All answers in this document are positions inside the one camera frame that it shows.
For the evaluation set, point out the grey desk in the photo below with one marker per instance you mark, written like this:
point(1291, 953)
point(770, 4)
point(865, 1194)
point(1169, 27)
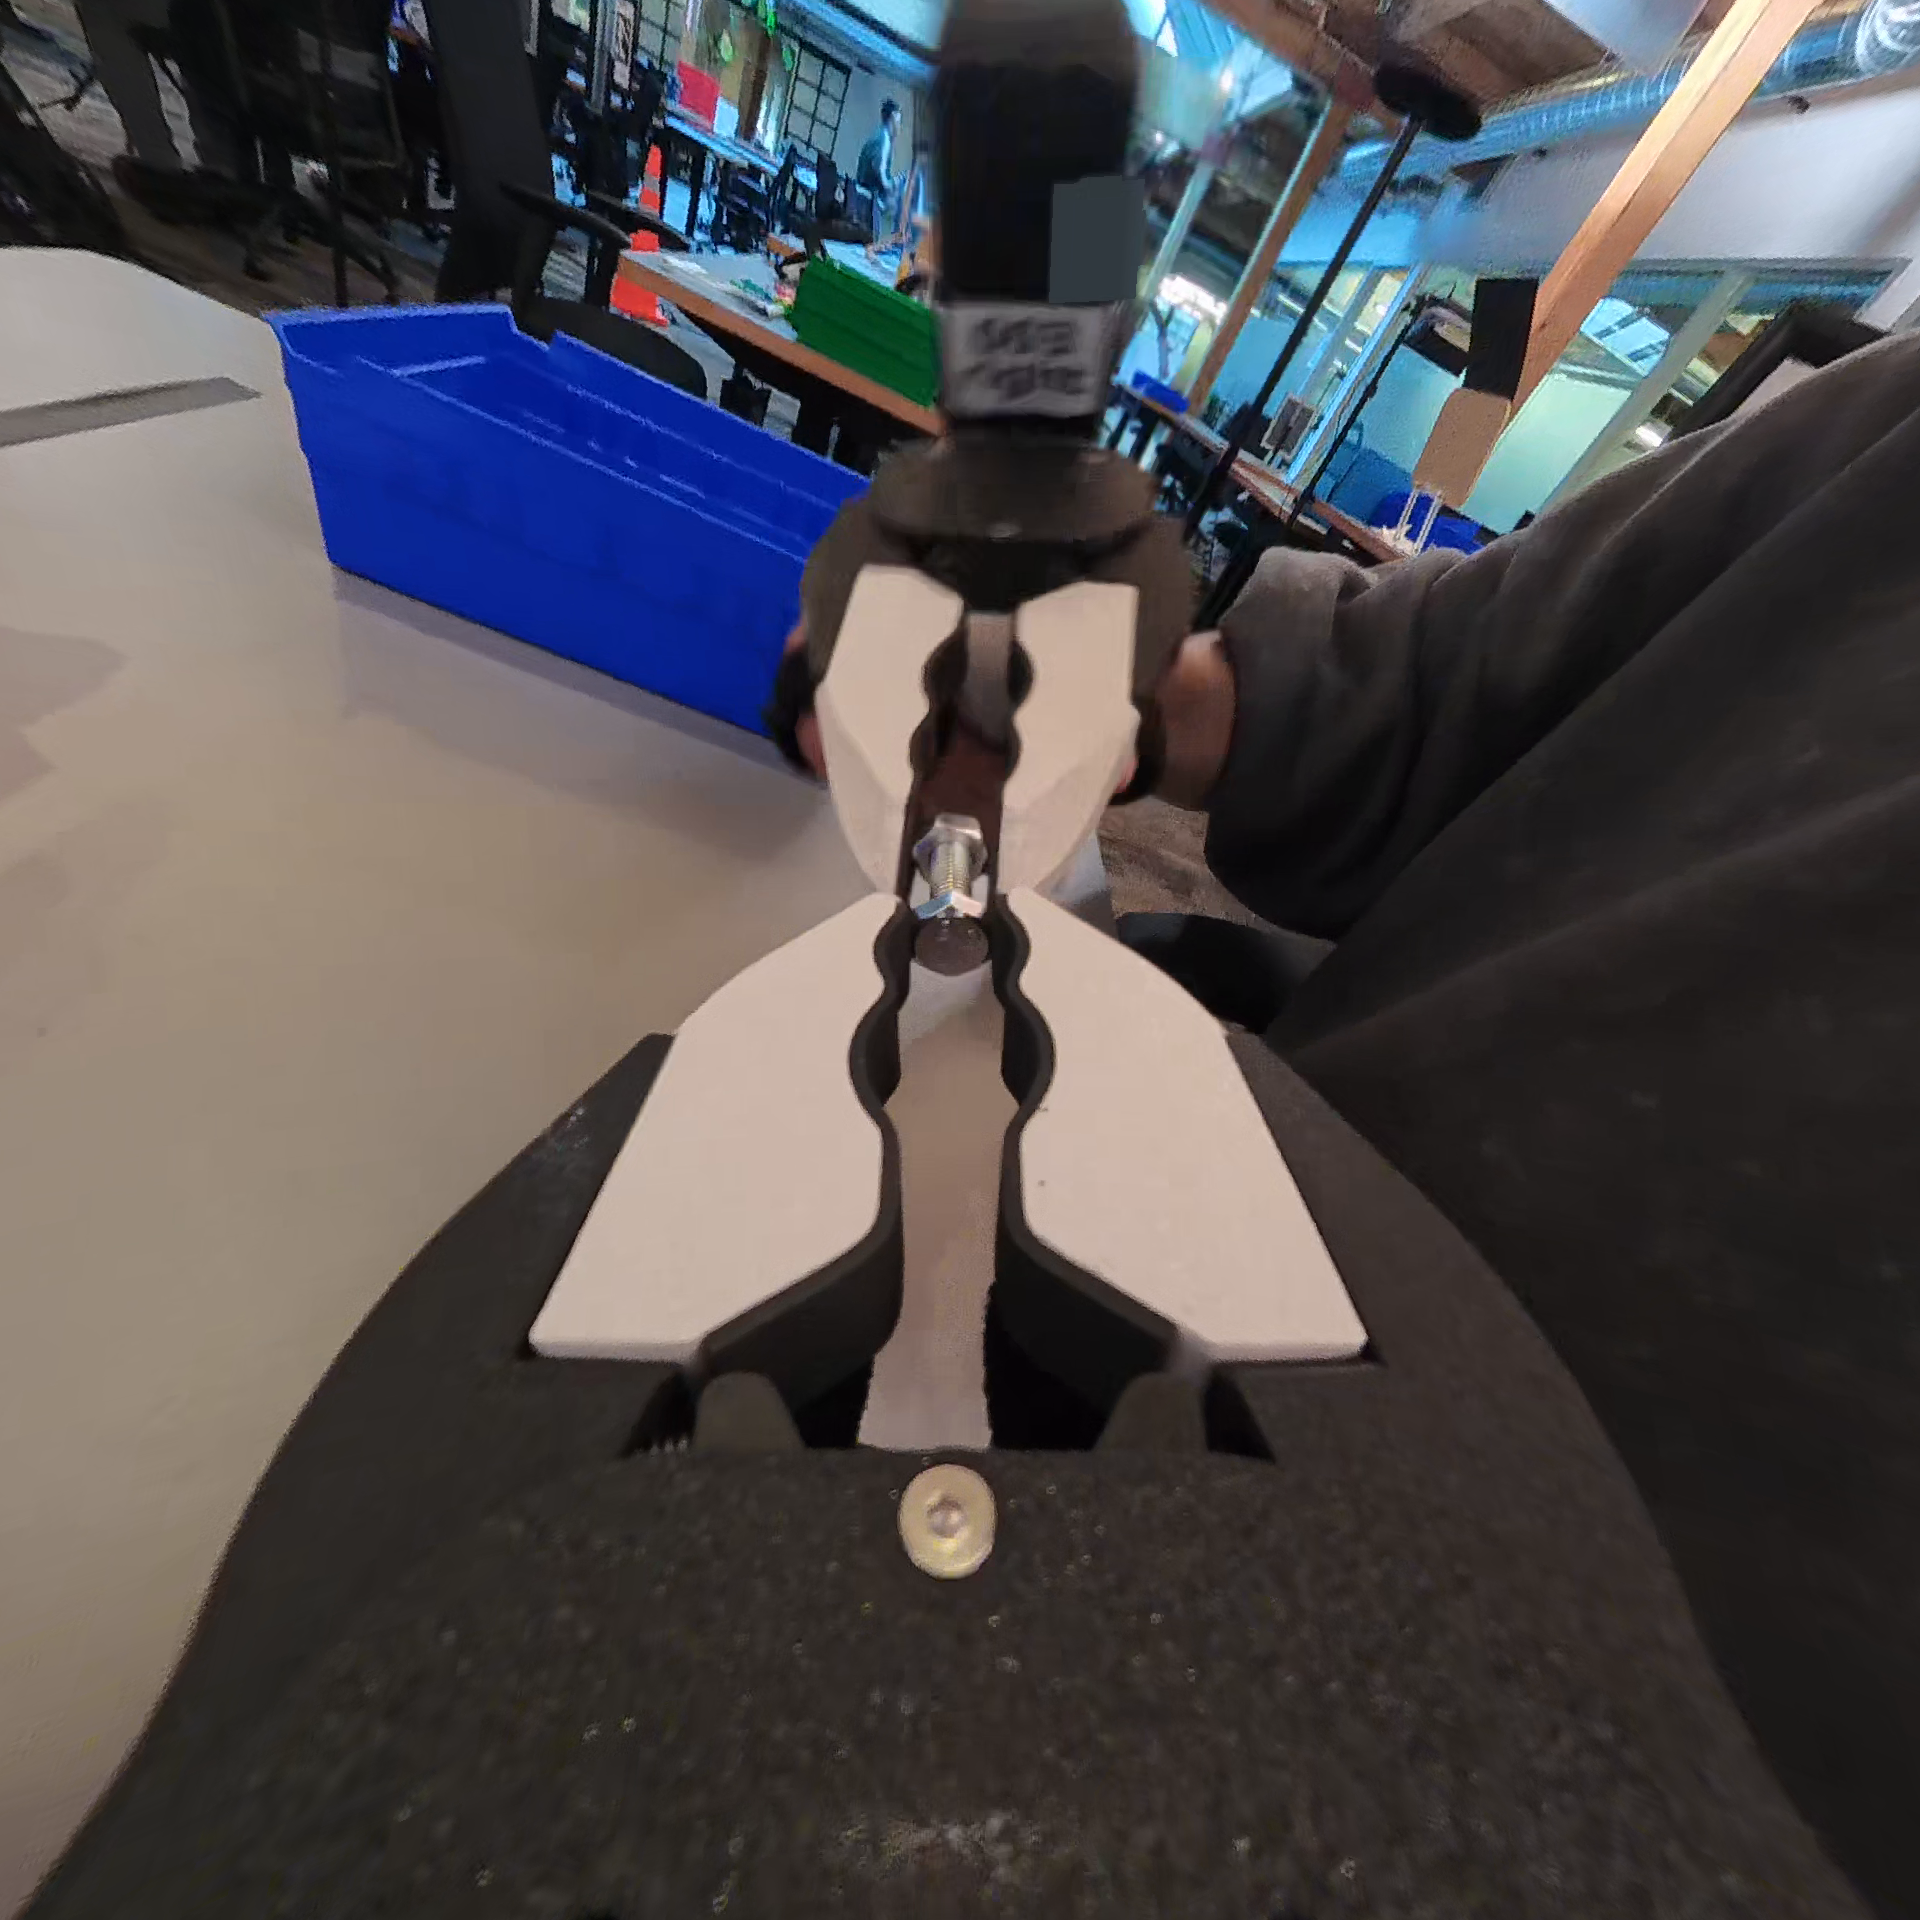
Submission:
point(270, 960)

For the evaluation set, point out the silver ventilation duct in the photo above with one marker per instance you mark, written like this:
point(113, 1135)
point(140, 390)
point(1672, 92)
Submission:
point(1680, 91)

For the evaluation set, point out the wooden table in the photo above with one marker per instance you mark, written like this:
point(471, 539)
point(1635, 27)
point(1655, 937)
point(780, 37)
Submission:
point(737, 317)

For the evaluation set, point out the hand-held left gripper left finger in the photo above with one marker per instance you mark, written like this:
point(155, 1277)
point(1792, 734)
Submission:
point(720, 1187)

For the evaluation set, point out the large silver bolt with nut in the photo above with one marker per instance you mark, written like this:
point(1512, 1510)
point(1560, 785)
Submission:
point(952, 865)

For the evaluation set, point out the black white marker board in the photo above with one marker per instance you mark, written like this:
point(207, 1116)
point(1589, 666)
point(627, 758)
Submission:
point(1786, 361)

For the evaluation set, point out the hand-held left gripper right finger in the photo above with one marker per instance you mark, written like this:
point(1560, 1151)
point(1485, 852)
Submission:
point(1200, 1187)

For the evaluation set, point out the blue plastic bin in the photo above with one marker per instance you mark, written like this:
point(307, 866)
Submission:
point(541, 496)

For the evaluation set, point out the person's right forearm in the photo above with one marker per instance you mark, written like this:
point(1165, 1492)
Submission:
point(1560, 631)

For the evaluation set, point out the orange traffic cone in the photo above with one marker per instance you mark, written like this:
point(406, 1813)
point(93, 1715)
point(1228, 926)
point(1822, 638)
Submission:
point(637, 287)

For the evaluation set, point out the black office chair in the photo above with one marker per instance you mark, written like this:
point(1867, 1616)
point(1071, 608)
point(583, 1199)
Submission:
point(557, 151)

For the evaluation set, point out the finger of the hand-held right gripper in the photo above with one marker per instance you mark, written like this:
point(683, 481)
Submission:
point(886, 721)
point(1080, 721)

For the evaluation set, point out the wooden beam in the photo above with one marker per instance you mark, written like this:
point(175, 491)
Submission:
point(1620, 211)

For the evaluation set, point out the green crate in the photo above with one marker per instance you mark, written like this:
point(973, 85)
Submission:
point(865, 331)

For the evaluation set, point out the person's right hand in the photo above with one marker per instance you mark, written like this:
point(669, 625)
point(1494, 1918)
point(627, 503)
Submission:
point(1195, 721)

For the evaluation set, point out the person's dark clothing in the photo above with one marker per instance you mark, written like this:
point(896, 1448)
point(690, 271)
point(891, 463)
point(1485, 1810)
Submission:
point(1680, 1350)

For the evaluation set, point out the black pole stand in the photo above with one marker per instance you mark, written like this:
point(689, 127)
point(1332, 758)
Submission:
point(1337, 300)

